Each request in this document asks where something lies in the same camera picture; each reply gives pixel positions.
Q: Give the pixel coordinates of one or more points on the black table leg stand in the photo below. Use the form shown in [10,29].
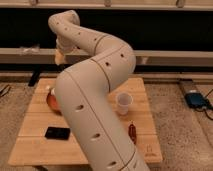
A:
[35,76]

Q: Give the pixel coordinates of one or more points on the clear plastic cup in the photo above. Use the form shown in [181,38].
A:
[123,101]

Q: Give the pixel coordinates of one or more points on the blue device on floor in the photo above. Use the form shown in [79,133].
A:
[195,100]

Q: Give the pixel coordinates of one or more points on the red bowl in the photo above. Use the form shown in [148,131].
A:
[51,100]

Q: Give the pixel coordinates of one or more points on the clear plastic wrap on rail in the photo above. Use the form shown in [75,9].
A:
[29,50]

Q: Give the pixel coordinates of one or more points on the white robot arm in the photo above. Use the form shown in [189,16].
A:
[81,92]

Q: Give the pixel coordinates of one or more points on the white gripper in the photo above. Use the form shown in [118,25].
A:
[65,46]

